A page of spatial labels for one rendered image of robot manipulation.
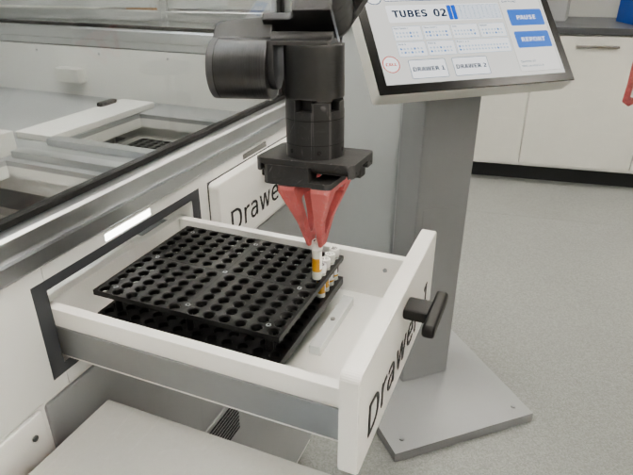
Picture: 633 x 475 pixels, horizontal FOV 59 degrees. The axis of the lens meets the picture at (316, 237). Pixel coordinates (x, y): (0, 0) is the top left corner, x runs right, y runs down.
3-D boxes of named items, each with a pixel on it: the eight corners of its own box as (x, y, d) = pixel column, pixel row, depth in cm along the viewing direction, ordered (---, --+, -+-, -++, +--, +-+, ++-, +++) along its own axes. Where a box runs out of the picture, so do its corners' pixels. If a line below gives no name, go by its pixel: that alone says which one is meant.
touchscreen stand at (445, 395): (531, 420, 165) (612, 63, 120) (394, 462, 151) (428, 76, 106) (442, 327, 207) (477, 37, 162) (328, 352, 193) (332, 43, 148)
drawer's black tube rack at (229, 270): (342, 301, 70) (343, 254, 67) (281, 390, 55) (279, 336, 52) (191, 267, 77) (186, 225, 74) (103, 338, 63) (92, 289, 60)
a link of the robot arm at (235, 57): (334, -53, 49) (346, 4, 57) (209, -49, 51) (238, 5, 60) (321, 74, 47) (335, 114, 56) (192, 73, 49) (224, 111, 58)
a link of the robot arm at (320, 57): (339, 33, 48) (348, 29, 53) (263, 33, 49) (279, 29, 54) (339, 113, 51) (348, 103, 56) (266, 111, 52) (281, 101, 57)
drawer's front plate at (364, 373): (429, 306, 72) (437, 229, 67) (355, 479, 48) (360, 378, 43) (415, 303, 72) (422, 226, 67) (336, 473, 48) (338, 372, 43)
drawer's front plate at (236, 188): (300, 188, 109) (300, 134, 104) (223, 253, 85) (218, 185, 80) (293, 188, 109) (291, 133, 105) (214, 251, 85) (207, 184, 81)
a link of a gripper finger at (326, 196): (330, 261, 56) (330, 171, 52) (266, 251, 58) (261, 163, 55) (352, 237, 61) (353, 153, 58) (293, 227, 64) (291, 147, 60)
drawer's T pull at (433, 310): (447, 302, 58) (449, 290, 57) (432, 342, 52) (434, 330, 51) (413, 294, 59) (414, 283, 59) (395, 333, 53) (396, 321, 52)
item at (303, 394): (413, 300, 70) (416, 257, 68) (343, 446, 49) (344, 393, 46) (152, 244, 84) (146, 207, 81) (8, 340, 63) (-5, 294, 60)
